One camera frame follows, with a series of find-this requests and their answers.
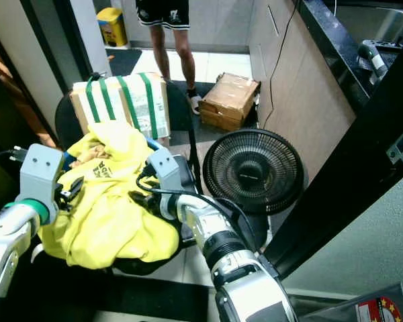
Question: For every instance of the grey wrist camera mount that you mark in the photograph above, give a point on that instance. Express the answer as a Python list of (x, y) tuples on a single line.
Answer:
[(39, 178), (164, 176)]

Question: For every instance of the person in black shorts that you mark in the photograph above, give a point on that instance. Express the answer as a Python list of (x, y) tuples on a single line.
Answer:
[(164, 20)]

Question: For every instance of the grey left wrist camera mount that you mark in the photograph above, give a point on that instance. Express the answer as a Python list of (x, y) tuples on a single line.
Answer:
[(39, 178)]

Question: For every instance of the stainless steel sink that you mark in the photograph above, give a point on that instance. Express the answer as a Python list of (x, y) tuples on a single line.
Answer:
[(379, 23)]

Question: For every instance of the dark floor mat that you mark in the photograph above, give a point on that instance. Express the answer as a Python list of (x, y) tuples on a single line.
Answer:
[(124, 62)]

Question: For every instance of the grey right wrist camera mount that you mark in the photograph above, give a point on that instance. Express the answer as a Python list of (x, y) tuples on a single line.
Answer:
[(164, 176)]

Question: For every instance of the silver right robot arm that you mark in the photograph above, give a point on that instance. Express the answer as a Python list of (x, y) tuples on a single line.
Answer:
[(242, 275)]

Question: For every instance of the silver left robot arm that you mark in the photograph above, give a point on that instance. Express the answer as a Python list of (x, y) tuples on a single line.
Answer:
[(5, 241)]

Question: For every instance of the black round floor fan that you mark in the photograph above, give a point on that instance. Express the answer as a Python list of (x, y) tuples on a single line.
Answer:
[(255, 171)]

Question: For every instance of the yellow bin with blue label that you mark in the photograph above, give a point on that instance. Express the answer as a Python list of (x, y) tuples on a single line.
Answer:
[(111, 27)]

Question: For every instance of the black stone counter top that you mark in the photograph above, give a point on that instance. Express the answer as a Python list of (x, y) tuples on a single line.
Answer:
[(329, 54)]

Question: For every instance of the plain brown cardboard box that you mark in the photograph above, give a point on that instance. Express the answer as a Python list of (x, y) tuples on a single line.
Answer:
[(230, 97)]

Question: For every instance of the yellow garment with black print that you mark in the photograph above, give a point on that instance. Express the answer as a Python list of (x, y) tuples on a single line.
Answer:
[(104, 218)]

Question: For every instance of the beige wooden cabinet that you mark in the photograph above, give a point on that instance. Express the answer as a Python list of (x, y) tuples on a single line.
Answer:
[(302, 100)]

